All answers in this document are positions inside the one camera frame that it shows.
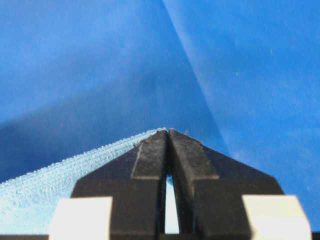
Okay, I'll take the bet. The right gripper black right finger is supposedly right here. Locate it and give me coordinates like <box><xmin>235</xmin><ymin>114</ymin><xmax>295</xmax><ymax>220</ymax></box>
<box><xmin>168</xmin><ymin>128</ymin><xmax>312</xmax><ymax>240</ymax></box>

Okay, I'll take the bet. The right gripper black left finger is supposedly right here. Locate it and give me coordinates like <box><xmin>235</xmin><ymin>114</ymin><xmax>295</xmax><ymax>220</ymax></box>
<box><xmin>48</xmin><ymin>129</ymin><xmax>169</xmax><ymax>240</ymax></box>

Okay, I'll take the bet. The light blue towel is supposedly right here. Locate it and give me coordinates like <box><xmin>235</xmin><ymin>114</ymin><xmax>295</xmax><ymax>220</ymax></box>
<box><xmin>0</xmin><ymin>127</ymin><xmax>180</xmax><ymax>235</ymax></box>

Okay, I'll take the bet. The blue table cloth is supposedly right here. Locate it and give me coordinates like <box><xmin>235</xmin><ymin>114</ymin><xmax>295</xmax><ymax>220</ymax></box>
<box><xmin>0</xmin><ymin>0</ymin><xmax>320</xmax><ymax>231</ymax></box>

